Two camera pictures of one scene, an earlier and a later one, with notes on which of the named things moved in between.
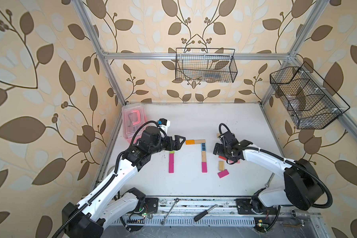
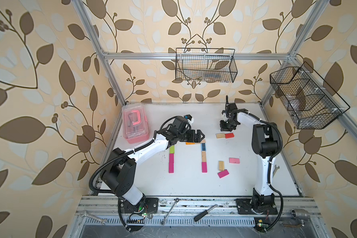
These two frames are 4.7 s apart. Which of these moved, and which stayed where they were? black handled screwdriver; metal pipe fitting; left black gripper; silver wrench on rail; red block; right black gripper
Moved: left black gripper; red block; right black gripper
Stayed: black handled screwdriver; metal pipe fitting; silver wrench on rail
